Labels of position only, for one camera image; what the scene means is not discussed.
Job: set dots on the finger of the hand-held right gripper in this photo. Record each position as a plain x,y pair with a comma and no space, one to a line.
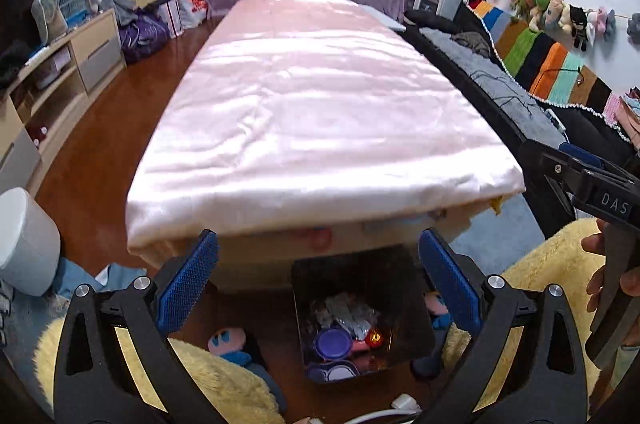
545,159
582,154

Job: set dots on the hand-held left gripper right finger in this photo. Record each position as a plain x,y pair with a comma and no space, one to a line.
447,284

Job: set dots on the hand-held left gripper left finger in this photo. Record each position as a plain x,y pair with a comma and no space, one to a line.
187,284

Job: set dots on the red and gold candy wrapper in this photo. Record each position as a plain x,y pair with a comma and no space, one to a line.
375,336

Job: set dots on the black trash bin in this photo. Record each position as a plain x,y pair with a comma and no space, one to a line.
350,269

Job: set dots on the silver foil wrapper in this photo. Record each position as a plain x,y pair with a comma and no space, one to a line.
350,314

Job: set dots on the pink plastic toy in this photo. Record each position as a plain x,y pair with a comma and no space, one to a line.
365,346

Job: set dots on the purple round lid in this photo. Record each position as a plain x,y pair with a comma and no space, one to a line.
334,344

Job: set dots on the person's right hand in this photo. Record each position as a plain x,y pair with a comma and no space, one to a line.
595,243

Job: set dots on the black sofa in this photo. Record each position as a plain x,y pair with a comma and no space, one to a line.
590,131

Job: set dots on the white power strip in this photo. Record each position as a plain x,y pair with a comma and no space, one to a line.
556,121

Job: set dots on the pink folded cloth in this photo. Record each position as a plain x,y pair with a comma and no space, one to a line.
625,114

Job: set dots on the yellow cloth corner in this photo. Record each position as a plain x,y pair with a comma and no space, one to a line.
497,205

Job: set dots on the blue cloth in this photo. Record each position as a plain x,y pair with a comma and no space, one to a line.
115,279

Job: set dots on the blue grey carpet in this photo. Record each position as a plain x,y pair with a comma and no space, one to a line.
505,234

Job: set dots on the pink and blue plush toy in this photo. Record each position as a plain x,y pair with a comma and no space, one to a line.
235,349

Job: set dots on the grey fluffy blanket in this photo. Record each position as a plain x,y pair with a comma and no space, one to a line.
500,84

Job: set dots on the yellow fluffy rug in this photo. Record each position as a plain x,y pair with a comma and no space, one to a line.
540,264

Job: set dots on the striped colourful crochet blanket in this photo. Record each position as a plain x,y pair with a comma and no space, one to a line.
545,54

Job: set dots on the white power plug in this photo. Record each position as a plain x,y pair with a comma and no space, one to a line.
405,404

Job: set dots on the grey crumpled cloth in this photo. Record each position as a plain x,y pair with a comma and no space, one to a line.
472,41

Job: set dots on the row of plush toys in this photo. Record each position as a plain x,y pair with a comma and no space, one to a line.
545,4

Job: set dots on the white cylindrical bin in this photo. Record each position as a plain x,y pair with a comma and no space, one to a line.
22,244

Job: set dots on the black cushion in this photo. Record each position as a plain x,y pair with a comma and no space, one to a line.
430,20

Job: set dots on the pink satin table cover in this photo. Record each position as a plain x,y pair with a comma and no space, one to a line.
310,114

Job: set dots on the purple bag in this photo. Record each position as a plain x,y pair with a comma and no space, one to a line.
142,36

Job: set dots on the wooden television cabinet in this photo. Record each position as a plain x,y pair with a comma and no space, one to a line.
95,49

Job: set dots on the red and white shopping bag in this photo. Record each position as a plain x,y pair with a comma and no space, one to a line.
192,9

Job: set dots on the pile of clothes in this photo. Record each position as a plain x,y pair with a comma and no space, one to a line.
12,64

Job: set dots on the pet carrier with grey cloth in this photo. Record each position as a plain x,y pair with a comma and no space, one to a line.
62,4

